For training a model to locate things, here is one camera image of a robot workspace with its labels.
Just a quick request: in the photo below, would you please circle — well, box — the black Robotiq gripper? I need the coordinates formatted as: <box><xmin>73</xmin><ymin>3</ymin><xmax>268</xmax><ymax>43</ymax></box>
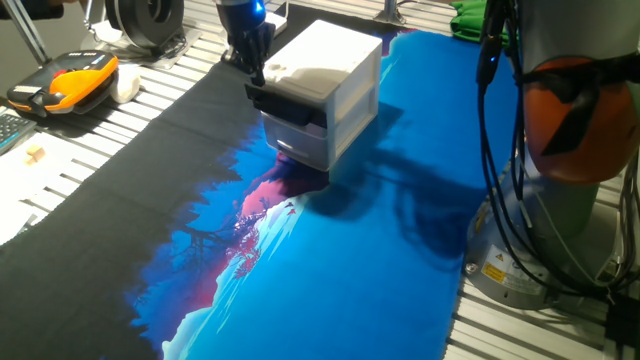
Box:
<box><xmin>215</xmin><ymin>0</ymin><xmax>277</xmax><ymax>88</ymax></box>

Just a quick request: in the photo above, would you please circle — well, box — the white drawer with black handle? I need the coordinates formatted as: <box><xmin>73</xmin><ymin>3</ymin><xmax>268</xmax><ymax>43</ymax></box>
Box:
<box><xmin>244</xmin><ymin>82</ymin><xmax>330</xmax><ymax>130</ymax></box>

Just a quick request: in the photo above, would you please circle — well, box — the person's dark sleeved forearm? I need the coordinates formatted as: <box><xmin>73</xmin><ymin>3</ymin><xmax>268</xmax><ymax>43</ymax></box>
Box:
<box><xmin>0</xmin><ymin>0</ymin><xmax>67</xmax><ymax>21</ymax></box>

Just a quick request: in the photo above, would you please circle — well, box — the white plastic drawer cabinet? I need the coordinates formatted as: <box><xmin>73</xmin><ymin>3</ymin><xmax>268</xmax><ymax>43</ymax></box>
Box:
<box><xmin>259</xmin><ymin>19</ymin><xmax>384</xmax><ymax>173</ymax></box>

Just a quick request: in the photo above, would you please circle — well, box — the black round spool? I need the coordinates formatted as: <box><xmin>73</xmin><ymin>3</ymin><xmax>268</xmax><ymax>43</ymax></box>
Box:
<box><xmin>103</xmin><ymin>0</ymin><xmax>186</xmax><ymax>52</ymax></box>

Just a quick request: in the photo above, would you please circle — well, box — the orange black teach pendant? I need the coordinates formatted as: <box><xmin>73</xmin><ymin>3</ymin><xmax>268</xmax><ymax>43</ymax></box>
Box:
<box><xmin>6</xmin><ymin>49</ymin><xmax>121</xmax><ymax>118</ymax></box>

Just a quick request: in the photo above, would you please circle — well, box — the printed landscape cloth mat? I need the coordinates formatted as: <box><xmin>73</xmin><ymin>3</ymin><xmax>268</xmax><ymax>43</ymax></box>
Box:
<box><xmin>0</xmin><ymin>3</ymin><xmax>522</xmax><ymax>360</ymax></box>

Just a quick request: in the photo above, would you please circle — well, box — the blue grey upright pole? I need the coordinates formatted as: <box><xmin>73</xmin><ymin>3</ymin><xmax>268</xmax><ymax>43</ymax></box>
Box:
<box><xmin>0</xmin><ymin>0</ymin><xmax>52</xmax><ymax>67</ymax></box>

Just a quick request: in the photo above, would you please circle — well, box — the green cloth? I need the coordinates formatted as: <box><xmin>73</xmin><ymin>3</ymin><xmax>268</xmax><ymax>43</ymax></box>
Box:
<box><xmin>448</xmin><ymin>0</ymin><xmax>490</xmax><ymax>44</ymax></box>

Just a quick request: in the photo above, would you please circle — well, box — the small wooden block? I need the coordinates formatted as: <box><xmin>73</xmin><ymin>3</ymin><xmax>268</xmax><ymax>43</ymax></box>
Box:
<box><xmin>24</xmin><ymin>144</ymin><xmax>47</xmax><ymax>167</ymax></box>

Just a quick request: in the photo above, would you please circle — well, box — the black computer keyboard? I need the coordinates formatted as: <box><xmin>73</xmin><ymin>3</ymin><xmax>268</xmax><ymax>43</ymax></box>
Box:
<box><xmin>0</xmin><ymin>111</ymin><xmax>38</xmax><ymax>156</ymax></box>

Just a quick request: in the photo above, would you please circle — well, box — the white paper sheet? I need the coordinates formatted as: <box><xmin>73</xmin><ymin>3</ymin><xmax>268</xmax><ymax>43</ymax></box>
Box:
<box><xmin>0</xmin><ymin>131</ymin><xmax>85</xmax><ymax>246</ymax></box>

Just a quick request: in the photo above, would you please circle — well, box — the white drawer without handle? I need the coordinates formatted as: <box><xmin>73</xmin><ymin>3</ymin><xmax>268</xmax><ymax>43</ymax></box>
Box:
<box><xmin>262</xmin><ymin>113</ymin><xmax>332</xmax><ymax>169</ymax></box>

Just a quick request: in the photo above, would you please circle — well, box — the silver metal post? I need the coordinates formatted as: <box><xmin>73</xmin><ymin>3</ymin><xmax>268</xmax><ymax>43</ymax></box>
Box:
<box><xmin>373</xmin><ymin>0</ymin><xmax>407</xmax><ymax>27</ymax></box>

